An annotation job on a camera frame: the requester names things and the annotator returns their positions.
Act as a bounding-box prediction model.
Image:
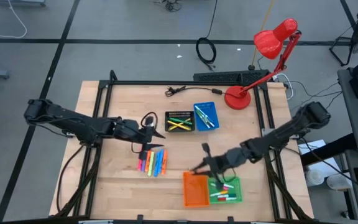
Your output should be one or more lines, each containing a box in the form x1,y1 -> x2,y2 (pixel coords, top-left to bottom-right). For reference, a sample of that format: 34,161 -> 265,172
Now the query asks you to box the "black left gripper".
113,115 -> 167,161

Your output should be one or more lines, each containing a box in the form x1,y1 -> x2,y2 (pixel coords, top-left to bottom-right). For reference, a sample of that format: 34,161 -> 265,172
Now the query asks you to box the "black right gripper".
190,142 -> 231,191

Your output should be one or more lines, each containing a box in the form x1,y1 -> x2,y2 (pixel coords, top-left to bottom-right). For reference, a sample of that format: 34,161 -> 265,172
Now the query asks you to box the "blue highlighter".
153,151 -> 161,178
156,149 -> 165,175

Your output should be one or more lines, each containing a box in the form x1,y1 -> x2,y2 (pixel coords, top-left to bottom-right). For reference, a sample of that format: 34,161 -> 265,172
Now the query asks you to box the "orange highlighter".
144,150 -> 153,173
161,149 -> 169,176

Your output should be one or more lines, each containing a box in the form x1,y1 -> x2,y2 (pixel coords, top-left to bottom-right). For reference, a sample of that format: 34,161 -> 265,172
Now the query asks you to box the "orange plastic basket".
183,170 -> 211,208

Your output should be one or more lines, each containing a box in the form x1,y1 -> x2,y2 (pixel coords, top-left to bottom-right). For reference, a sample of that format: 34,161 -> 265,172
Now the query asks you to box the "yellow-green highlighter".
147,151 -> 155,178

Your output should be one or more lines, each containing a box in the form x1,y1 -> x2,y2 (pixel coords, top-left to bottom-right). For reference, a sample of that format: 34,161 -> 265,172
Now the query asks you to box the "light blue slim marker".
201,113 -> 216,129

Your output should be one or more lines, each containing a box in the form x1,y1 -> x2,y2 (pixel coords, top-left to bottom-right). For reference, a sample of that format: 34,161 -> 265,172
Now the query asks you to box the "light green slim marker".
197,110 -> 211,129

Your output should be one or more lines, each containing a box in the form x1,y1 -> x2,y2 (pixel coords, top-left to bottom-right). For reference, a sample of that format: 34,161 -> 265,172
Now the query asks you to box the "white slim marker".
194,105 -> 215,124

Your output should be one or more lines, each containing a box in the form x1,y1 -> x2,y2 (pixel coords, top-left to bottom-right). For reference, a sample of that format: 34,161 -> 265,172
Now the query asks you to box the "blue plastic basket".
193,101 -> 221,132

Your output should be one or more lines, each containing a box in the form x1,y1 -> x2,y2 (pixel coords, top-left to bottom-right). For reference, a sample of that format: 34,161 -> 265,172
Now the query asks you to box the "black plastic basket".
164,110 -> 196,133

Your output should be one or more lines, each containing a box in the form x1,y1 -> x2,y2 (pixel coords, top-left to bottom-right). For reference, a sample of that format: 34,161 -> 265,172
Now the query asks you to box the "green plastic basket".
208,175 -> 244,205

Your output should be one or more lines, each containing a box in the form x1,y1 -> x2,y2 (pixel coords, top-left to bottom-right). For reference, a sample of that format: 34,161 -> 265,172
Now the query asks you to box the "red desk lamp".
223,18 -> 303,111

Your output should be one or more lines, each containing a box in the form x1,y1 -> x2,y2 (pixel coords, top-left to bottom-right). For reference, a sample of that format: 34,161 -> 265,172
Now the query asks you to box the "black perforated tray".
193,69 -> 270,87

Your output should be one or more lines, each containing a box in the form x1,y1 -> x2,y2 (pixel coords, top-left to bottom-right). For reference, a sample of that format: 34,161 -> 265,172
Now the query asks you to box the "clear plastic cup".
326,174 -> 353,192
305,169 -> 325,188

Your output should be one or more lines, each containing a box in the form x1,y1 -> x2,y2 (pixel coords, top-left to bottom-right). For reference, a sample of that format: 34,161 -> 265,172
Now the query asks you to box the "white paper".
296,139 -> 334,180

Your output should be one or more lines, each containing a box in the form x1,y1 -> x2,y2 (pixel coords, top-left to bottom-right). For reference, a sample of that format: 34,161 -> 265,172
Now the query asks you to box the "black desk beam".
300,133 -> 358,167

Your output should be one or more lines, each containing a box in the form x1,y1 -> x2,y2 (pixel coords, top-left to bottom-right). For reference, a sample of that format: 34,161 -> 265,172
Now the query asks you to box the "grey cart base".
0,0 -> 47,7

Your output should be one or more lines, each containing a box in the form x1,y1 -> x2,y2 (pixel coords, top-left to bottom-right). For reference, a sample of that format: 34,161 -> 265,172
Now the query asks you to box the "black aluminium table frame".
48,69 -> 316,224

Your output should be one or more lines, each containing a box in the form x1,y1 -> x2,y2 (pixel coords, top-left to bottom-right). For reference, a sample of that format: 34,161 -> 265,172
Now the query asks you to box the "black lamp cord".
164,85 -> 229,98

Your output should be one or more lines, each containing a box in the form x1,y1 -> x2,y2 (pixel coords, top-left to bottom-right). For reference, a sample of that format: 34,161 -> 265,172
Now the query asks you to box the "coiled black floor cable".
195,0 -> 219,72

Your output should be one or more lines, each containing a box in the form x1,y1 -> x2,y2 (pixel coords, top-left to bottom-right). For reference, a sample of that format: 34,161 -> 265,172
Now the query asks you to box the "black arm base cable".
55,144 -> 86,216

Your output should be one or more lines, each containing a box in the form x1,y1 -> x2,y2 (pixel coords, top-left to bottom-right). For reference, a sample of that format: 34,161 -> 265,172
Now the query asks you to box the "white power cable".
271,73 -> 295,101

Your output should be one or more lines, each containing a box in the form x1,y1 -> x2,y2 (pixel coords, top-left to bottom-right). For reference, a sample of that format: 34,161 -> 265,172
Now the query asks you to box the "black cable bundle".
153,0 -> 183,13

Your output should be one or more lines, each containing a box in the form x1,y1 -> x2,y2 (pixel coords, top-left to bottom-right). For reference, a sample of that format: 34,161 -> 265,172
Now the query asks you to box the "yellow floor cable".
250,0 -> 275,71

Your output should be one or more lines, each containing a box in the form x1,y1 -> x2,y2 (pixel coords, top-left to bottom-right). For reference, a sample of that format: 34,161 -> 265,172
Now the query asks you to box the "white floor cable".
0,0 -> 29,40

